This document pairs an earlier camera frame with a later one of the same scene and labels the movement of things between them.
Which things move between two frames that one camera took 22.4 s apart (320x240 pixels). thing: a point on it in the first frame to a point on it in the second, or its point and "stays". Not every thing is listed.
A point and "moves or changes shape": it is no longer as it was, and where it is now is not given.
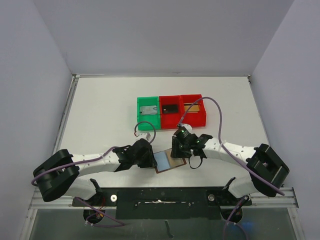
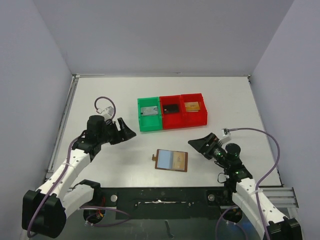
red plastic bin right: x=196 y=115 stays
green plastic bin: x=148 y=110 stays
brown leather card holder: x=165 y=162 moves or changes shape
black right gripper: x=176 y=147 to x=208 y=145
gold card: x=174 y=161 to x=192 y=106
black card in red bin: x=170 y=108 stays
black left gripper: x=150 y=161 to x=124 y=133
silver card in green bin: x=148 y=110 stays
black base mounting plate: x=164 y=203 stays
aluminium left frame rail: x=74 y=80 stays
